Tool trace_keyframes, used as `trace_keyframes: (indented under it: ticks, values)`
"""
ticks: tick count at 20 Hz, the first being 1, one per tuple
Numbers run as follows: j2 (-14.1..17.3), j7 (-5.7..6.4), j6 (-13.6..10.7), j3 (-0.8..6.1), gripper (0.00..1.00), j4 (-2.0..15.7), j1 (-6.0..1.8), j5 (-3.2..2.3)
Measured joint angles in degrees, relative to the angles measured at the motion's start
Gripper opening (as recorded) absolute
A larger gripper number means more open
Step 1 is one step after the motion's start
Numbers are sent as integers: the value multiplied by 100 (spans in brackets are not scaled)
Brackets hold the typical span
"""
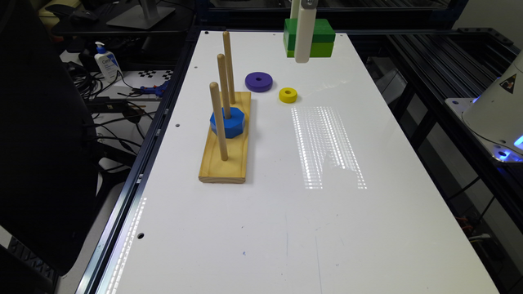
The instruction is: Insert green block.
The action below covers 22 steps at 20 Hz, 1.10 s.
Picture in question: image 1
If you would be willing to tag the silver monitor stand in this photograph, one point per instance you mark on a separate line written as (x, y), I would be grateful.
(142, 16)

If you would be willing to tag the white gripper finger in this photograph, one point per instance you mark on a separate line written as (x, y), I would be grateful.
(295, 4)
(305, 30)

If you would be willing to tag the front wooden peg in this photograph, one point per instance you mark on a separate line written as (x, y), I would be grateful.
(219, 120)

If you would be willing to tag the wooden peg base board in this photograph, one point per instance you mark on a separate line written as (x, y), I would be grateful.
(232, 171)

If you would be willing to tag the black computer mouse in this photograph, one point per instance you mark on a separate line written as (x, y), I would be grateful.
(83, 17)

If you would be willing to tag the checkerboard calibration sheet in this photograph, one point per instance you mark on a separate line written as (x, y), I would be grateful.
(163, 74)

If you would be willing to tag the green square block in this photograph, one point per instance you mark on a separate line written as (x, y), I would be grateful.
(322, 41)

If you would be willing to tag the rear wooden peg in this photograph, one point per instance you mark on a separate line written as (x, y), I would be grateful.
(229, 66)

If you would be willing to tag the black aluminium frame rail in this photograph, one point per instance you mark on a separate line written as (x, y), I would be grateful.
(460, 64)

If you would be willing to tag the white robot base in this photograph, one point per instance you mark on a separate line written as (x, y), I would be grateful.
(495, 116)

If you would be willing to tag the blue handled tool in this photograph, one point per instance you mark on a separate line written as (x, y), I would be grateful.
(157, 90)

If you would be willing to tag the white lotion pump bottle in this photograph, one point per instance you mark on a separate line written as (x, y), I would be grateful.
(107, 63)

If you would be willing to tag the blue octagonal block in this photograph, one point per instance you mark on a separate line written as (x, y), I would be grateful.
(234, 126)

